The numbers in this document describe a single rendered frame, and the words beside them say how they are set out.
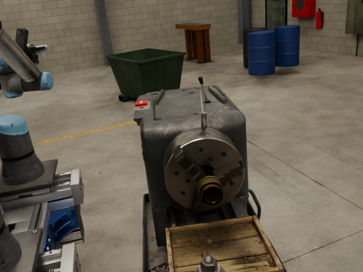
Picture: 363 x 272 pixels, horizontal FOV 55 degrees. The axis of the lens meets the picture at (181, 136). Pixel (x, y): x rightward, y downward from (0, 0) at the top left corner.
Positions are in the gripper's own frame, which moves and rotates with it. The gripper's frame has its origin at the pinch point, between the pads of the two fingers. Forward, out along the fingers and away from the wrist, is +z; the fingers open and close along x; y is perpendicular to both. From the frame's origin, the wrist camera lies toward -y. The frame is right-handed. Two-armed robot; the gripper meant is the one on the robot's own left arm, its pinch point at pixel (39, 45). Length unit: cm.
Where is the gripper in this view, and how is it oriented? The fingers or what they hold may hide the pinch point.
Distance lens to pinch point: 188.7
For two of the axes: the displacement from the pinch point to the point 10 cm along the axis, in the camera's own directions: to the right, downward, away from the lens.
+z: 1.3, -3.8, 9.2
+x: 9.9, 0.8, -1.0
